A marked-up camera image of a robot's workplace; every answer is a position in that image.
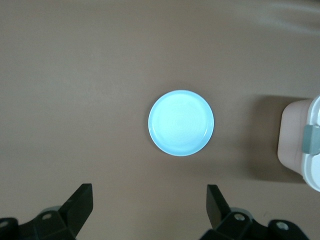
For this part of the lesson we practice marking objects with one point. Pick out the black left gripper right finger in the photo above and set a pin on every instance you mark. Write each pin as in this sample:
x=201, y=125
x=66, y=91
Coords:
x=218, y=217

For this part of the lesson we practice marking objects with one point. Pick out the brown table mat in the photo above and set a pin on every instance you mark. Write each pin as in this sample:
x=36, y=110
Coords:
x=75, y=100

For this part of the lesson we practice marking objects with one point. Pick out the white lidded storage box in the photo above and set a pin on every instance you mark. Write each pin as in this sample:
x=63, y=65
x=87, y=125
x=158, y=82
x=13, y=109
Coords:
x=295, y=140

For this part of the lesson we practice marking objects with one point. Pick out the blue round plate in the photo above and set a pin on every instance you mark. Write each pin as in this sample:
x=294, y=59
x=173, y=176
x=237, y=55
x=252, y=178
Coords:
x=181, y=122

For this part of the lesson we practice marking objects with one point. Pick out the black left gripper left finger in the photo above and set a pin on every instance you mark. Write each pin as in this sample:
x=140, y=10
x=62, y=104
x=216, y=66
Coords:
x=72, y=215

